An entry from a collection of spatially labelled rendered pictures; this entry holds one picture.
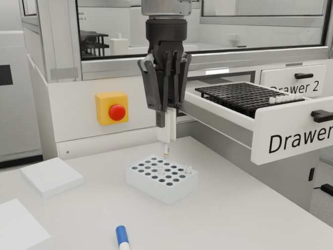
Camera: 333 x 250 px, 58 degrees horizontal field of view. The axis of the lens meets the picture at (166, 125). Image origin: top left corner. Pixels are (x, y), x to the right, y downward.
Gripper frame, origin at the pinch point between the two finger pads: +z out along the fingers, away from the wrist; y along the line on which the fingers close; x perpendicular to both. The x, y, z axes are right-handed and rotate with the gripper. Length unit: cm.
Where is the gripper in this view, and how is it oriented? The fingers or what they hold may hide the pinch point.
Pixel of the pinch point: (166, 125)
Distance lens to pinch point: 60.5
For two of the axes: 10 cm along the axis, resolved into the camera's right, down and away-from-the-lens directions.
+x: -7.5, -2.2, 6.2
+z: 0.0, 9.4, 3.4
